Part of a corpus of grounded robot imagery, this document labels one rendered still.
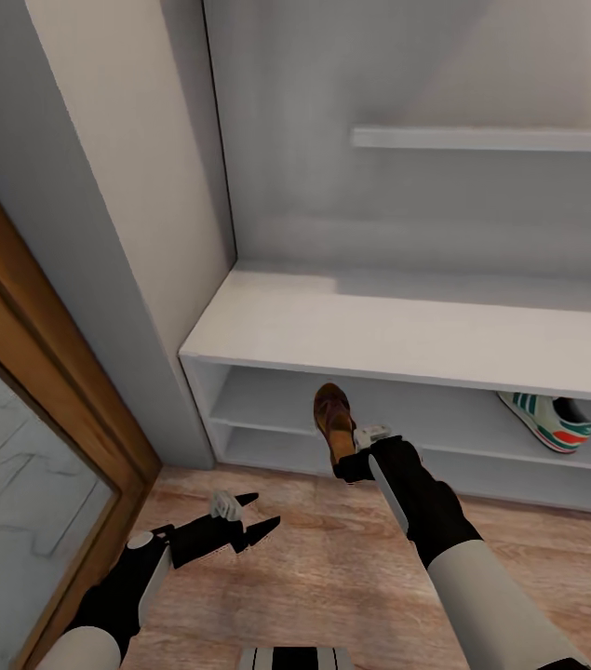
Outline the sandal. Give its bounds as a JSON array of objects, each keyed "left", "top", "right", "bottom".
[{"left": 314, "top": 382, "right": 356, "bottom": 466}]

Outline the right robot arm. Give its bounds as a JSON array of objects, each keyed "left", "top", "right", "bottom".
[{"left": 333, "top": 423, "right": 591, "bottom": 670}]

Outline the gym shoe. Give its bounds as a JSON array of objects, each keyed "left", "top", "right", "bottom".
[{"left": 497, "top": 391, "right": 591, "bottom": 454}]

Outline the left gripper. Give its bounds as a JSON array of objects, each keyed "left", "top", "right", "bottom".
[{"left": 193, "top": 492, "right": 281, "bottom": 557}]

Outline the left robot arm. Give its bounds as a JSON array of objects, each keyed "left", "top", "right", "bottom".
[{"left": 35, "top": 489, "right": 281, "bottom": 670}]

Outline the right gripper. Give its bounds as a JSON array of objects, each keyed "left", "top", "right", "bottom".
[{"left": 333, "top": 448, "right": 375, "bottom": 483}]

